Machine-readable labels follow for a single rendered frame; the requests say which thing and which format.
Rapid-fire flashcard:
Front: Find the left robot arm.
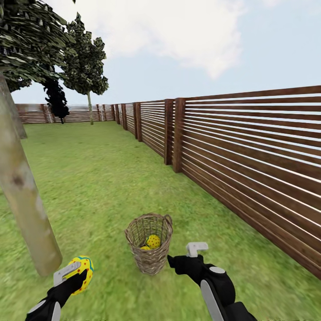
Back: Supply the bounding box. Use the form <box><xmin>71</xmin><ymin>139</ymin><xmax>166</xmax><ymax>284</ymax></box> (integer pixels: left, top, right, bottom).
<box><xmin>25</xmin><ymin>262</ymin><xmax>87</xmax><ymax>321</ymax></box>

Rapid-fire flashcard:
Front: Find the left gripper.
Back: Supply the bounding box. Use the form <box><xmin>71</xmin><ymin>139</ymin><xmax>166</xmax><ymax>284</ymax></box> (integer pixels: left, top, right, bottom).
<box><xmin>47</xmin><ymin>269</ymin><xmax>87</xmax><ymax>302</ymax></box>

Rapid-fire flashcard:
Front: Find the wicker basket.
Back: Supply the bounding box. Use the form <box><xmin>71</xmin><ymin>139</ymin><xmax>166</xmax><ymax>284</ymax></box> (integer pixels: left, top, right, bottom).
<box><xmin>124</xmin><ymin>213</ymin><xmax>173</xmax><ymax>275</ymax></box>

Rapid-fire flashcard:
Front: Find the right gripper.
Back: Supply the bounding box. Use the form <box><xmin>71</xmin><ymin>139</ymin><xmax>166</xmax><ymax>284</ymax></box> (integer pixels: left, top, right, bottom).
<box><xmin>167</xmin><ymin>255</ymin><xmax>204</xmax><ymax>280</ymax></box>

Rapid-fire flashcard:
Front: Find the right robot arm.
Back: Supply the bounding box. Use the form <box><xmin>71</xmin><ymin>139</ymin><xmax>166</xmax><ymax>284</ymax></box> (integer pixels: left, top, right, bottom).
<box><xmin>167</xmin><ymin>242</ymin><xmax>257</xmax><ymax>321</ymax></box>

